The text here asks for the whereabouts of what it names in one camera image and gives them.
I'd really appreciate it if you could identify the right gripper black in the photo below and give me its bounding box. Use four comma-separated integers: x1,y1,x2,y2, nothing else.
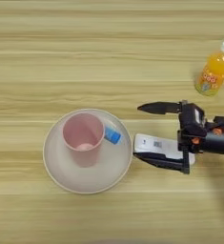
132,101,224,175

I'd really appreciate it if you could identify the pink plastic cup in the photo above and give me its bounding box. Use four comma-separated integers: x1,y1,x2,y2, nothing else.
62,112,106,169

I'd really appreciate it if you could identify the orange juice bottle white cap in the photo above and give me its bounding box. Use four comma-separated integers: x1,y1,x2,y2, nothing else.
193,40,224,97

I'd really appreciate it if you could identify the beige round plate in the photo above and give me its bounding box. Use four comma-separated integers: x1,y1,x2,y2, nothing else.
42,108,133,194

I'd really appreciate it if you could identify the small black box white label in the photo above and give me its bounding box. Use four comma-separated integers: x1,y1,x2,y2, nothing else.
178,100,208,129

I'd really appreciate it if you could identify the blue glue stick tube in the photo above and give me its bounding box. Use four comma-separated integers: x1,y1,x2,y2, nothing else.
103,125,123,146

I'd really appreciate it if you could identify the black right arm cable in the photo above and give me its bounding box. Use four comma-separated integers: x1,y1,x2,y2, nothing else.
213,115,224,126

